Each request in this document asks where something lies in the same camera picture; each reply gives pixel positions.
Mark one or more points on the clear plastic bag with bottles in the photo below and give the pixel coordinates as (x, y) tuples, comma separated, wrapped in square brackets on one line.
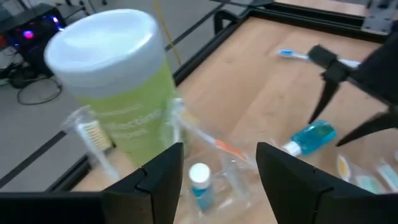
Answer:
[(230, 174)]

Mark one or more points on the white toothbrush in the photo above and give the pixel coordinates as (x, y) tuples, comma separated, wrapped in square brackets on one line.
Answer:
[(94, 137)]

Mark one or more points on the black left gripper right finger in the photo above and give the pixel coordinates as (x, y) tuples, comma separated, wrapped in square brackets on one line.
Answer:
[(295, 193)]

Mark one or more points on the grey metal base plate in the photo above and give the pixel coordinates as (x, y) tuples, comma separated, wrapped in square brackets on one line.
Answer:
[(377, 18)]

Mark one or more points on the blue toothbrush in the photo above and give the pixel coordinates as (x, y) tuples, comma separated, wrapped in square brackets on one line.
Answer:
[(292, 54)]

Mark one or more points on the black table frame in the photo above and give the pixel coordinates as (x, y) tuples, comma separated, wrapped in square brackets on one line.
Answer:
[(189, 67)]

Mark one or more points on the blue mouthwash bottle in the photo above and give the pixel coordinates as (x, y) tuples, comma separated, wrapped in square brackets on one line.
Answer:
[(314, 137), (200, 193)]

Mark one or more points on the green wipes canister white lid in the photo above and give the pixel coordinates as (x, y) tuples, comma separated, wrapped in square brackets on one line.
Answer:
[(118, 62)]

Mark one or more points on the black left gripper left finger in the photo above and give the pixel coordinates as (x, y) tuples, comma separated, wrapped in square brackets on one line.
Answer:
[(155, 193)]

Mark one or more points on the green toothbrush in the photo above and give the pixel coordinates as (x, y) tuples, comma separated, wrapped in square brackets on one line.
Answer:
[(368, 183), (388, 175)]

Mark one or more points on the yellow-headed toothbrush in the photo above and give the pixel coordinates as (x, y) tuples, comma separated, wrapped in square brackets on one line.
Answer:
[(343, 168)]

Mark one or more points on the orange toothbrush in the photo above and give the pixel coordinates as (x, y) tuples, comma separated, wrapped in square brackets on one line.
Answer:
[(227, 147)]

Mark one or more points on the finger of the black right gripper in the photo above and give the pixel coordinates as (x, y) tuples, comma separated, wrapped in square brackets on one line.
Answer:
[(325, 93), (376, 124)]

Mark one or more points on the computer tower with lights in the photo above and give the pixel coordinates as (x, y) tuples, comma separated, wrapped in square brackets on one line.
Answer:
[(34, 46)]

